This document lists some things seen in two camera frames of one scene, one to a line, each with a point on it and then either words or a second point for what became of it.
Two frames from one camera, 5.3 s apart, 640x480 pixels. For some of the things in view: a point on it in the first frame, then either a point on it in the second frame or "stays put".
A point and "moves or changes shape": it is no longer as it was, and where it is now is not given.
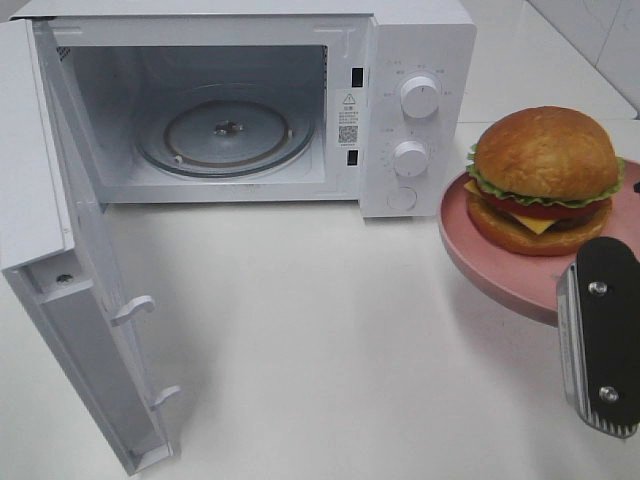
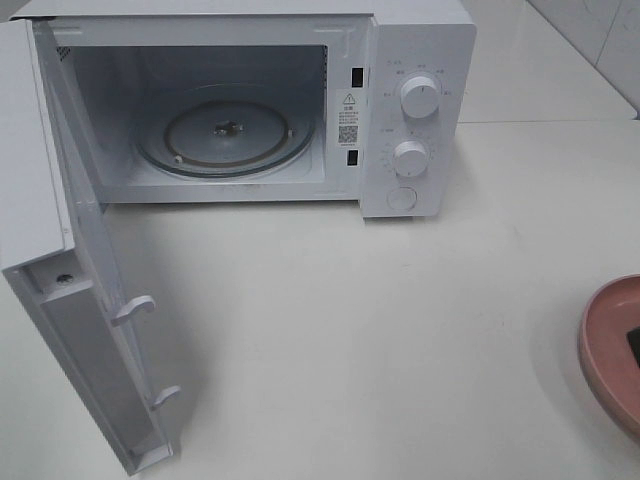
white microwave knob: [410, 158] stays put
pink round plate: [624, 219] moves or changes shape
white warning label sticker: [349, 118] stays put
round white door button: [402, 198] stays put
